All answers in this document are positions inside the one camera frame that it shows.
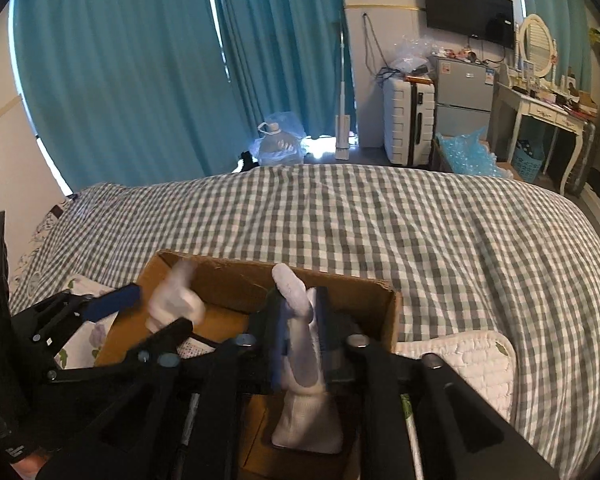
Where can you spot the floral pillow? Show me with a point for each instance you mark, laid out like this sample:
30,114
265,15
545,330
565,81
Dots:
87,335

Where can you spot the clear plastic bag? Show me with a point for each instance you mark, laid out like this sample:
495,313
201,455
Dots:
410,55

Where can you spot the blue bubble wrap pile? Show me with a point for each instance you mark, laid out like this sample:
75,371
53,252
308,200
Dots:
467,157

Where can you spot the cardboard box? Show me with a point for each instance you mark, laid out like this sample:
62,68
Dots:
240,290

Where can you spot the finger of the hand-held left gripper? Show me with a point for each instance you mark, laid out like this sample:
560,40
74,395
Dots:
114,301
160,340

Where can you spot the white suitcase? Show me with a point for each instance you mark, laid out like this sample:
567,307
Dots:
402,120

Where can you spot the wide teal curtain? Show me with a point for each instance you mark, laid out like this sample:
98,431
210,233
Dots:
115,65

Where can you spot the white dressing table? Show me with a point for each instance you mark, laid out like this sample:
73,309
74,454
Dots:
540,107

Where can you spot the black wall television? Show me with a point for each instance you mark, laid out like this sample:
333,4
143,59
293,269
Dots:
462,5

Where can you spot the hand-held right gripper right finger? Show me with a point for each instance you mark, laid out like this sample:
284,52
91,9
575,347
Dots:
324,312

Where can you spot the grey checkered blanket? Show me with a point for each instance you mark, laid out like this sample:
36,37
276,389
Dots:
370,230

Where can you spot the grey small fridge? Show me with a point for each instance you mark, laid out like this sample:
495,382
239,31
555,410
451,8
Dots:
462,95

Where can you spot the teal curtain beside mirror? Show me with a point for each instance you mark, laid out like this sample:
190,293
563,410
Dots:
560,5

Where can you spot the white flat mop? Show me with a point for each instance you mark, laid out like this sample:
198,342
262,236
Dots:
342,130

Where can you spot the large water jug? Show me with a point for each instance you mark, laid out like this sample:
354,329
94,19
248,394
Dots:
279,147

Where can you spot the oval white mirror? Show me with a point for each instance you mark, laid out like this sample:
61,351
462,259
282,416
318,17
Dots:
536,42

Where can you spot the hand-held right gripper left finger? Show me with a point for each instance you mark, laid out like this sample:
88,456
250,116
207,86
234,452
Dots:
278,345

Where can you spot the white sock with grey sole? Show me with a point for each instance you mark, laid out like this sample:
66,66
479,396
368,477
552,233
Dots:
300,355

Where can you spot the white quilted pad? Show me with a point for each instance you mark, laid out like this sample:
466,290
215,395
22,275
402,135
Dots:
460,365

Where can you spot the blue plastic basket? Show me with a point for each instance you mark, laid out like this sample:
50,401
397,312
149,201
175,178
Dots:
526,162

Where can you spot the narrow teal curtain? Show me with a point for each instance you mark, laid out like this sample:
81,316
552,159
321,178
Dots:
280,40

